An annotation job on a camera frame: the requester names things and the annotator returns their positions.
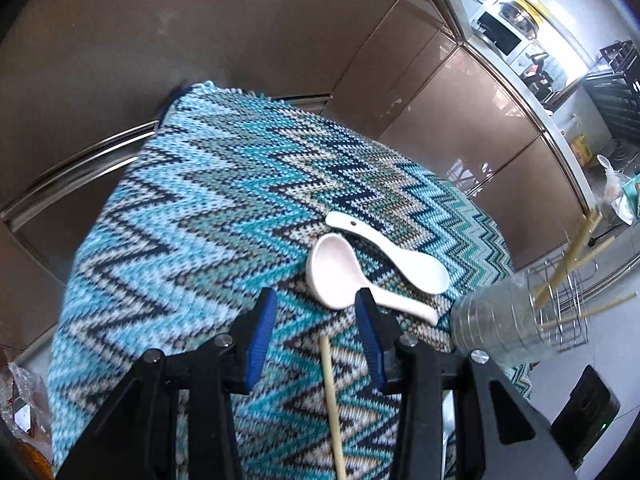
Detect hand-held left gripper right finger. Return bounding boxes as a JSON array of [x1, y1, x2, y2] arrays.
[[354, 287, 577, 480]]

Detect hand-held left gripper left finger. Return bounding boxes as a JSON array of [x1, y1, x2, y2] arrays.
[[55, 287, 278, 480]]

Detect single light wood chopstick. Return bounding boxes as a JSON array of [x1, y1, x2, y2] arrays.
[[318, 336, 349, 480]]

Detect white ceramic spoon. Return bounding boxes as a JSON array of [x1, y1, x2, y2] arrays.
[[325, 211, 451, 295], [306, 232, 440, 326]]

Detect wire utensil holder clear tray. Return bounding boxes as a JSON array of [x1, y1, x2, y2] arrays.
[[450, 252, 601, 367]]

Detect bunch of wooden chopsticks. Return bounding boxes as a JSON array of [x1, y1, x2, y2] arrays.
[[532, 210, 640, 331]]

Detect zigzag knitted table mat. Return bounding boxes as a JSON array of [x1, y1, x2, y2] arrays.
[[47, 80, 533, 480]]

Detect black device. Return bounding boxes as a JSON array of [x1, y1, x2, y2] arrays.
[[550, 365, 622, 468]]

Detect clear crumpled plastic bag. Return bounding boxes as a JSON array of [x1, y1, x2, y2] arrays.
[[0, 360, 51, 441]]

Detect plastic bottle orange liquid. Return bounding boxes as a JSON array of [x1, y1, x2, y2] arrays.
[[0, 435, 54, 480]]

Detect yellow bottle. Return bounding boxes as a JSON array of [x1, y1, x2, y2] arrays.
[[570, 134, 594, 162]]

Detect plastic bags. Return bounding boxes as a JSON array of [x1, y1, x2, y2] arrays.
[[597, 154, 640, 226]]

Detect white microwave oven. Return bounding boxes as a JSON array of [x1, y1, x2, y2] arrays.
[[470, 0, 533, 58]]

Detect black wall rack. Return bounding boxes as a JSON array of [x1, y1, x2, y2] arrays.
[[585, 40, 640, 148]]

